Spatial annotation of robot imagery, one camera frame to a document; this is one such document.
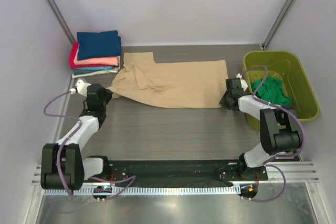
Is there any beige t shirt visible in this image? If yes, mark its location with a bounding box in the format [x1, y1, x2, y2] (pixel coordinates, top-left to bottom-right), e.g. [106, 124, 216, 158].
[109, 52, 228, 109]

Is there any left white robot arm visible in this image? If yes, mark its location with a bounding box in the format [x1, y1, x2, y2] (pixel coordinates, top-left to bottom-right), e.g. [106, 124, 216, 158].
[40, 79, 112, 195]

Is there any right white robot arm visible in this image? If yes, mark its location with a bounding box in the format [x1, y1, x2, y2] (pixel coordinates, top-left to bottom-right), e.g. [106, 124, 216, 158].
[219, 78, 305, 180]

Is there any teal folded shirt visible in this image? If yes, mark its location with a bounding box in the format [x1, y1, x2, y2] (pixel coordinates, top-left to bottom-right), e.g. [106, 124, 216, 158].
[72, 66, 113, 76]

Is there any salmon pink folded shirt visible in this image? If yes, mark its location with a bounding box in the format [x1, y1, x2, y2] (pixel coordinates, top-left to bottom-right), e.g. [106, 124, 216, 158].
[73, 52, 119, 67]

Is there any green t shirt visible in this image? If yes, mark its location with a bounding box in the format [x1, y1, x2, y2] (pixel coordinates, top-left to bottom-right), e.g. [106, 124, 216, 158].
[256, 77, 292, 106]

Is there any navy blue folded shirt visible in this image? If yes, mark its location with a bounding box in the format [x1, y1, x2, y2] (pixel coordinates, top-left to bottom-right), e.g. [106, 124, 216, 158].
[77, 30, 122, 60]

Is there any crimson folded shirt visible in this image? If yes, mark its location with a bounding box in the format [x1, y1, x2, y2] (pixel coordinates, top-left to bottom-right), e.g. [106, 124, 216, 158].
[68, 41, 79, 69]

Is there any olive green plastic bin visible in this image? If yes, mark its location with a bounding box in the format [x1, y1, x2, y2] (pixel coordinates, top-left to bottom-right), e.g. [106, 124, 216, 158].
[243, 51, 320, 123]

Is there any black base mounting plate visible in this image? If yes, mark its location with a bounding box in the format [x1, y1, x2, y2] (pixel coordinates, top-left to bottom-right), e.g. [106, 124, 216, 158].
[109, 159, 268, 188]

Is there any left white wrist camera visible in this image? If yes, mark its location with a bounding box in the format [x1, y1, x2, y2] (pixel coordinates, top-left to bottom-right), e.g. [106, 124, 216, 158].
[75, 78, 91, 97]

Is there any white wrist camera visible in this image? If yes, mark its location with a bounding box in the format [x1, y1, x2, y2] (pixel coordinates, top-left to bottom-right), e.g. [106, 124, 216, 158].
[236, 73, 248, 91]
[75, 78, 91, 97]

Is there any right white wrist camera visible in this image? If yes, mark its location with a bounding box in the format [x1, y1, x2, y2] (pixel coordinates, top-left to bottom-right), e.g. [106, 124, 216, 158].
[236, 73, 248, 91]

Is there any right aluminium frame post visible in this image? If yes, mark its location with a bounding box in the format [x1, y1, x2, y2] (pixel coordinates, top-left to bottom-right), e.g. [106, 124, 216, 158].
[260, 0, 296, 50]

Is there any aluminium frame post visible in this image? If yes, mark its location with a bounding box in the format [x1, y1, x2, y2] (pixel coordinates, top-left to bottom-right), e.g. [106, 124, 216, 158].
[46, 0, 75, 44]
[260, 0, 296, 50]

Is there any left aluminium frame post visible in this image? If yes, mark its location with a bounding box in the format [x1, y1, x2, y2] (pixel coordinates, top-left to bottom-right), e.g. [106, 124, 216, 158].
[46, 0, 75, 44]

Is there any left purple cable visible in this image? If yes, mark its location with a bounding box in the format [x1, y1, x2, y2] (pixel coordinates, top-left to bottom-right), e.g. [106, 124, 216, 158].
[43, 90, 79, 196]

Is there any white slotted cable duct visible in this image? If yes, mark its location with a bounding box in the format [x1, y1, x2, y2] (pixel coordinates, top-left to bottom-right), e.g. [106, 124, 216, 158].
[43, 185, 241, 196]

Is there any aluminium extrusion rail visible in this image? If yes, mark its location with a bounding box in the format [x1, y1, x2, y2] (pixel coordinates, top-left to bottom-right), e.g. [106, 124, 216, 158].
[31, 162, 320, 186]

